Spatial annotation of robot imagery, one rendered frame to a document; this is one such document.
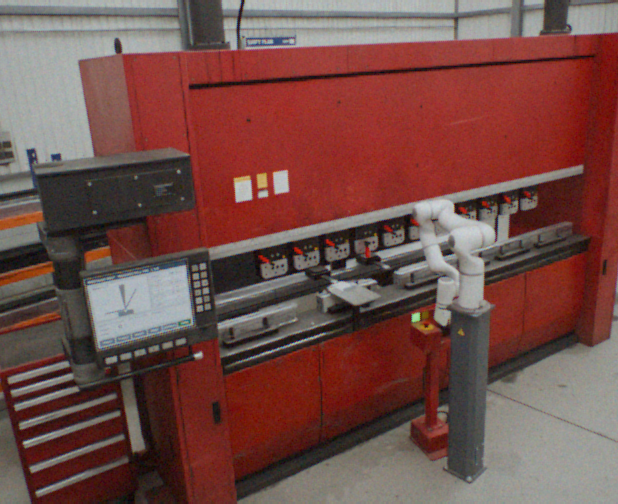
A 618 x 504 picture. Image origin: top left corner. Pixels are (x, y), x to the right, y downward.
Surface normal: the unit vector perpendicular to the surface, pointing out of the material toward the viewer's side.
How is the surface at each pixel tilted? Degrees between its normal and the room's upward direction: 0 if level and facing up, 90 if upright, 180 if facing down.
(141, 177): 90
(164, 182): 90
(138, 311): 90
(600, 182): 90
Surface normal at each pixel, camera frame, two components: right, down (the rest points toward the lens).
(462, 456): -0.73, 0.25
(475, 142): 0.53, 0.24
